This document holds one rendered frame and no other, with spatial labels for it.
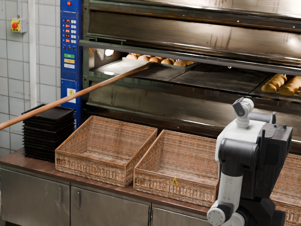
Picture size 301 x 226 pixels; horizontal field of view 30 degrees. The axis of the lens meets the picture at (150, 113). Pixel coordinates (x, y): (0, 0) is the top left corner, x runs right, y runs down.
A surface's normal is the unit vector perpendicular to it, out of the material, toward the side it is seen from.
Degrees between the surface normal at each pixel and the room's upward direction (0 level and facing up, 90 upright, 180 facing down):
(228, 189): 88
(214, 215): 88
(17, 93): 90
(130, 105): 70
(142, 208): 91
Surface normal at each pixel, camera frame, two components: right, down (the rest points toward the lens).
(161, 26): -0.38, -0.08
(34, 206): -0.43, 0.26
